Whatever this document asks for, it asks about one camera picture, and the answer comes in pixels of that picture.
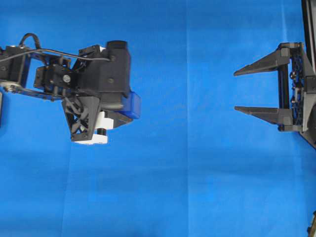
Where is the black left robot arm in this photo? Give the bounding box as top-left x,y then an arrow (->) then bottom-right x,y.
0,41 -> 141,145

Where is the blue block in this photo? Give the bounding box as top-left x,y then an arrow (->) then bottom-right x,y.
119,91 -> 142,119

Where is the black left camera cable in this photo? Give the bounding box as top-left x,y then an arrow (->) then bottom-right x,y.
0,33 -> 111,63

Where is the black left base block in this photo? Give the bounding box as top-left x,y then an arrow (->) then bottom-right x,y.
0,92 -> 3,123

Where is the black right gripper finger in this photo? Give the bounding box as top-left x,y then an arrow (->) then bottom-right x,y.
235,106 -> 293,125
234,47 -> 290,76

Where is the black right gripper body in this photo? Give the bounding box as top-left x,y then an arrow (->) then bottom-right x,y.
277,43 -> 316,132

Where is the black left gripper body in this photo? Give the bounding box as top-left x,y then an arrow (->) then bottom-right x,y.
33,45 -> 114,145

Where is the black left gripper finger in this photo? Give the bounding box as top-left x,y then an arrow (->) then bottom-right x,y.
112,112 -> 133,128

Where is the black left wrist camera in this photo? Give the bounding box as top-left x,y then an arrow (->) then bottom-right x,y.
97,40 -> 131,111

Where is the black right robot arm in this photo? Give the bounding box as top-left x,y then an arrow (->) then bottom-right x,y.
234,42 -> 316,147

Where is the black aluminium frame post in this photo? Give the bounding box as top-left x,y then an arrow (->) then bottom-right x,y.
301,0 -> 316,71

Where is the blue table cloth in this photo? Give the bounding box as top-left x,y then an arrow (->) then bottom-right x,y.
0,0 -> 316,237

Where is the yellow clamp at edge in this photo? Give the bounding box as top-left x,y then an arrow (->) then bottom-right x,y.
307,211 -> 316,237

